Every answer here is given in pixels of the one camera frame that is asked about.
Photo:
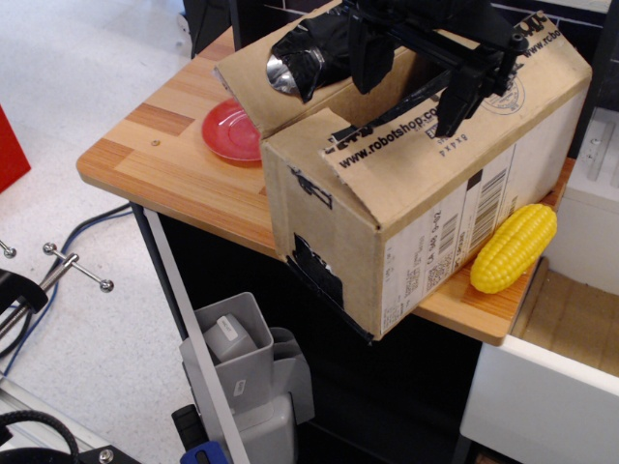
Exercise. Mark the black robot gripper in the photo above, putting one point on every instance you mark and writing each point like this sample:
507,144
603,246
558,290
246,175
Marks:
452,34

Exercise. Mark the brown cardboard shipping box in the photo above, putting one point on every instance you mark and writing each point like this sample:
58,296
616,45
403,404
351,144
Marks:
381,217

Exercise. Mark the spoon taped on left flap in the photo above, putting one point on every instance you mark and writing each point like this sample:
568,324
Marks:
311,55

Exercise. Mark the yellow plastic toy corn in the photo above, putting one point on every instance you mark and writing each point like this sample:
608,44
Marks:
515,246

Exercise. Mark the red plastic saucer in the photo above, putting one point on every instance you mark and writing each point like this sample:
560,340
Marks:
229,133

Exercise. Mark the grey metal table leg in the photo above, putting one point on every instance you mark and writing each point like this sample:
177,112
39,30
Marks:
206,387

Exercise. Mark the grey plastic bin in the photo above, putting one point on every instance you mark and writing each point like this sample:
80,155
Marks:
241,347

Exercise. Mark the white drawer box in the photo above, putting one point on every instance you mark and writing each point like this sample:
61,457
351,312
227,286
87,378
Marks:
549,392

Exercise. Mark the grey plastic device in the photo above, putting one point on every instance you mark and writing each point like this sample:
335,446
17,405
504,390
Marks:
269,432

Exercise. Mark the red box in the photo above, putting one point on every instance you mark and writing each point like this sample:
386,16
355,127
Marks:
14,164

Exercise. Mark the blue handled tool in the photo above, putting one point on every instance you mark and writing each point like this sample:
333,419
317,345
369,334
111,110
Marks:
198,447

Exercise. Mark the metal clamp with T-handle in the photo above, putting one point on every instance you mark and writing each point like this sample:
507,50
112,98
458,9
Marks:
30,296

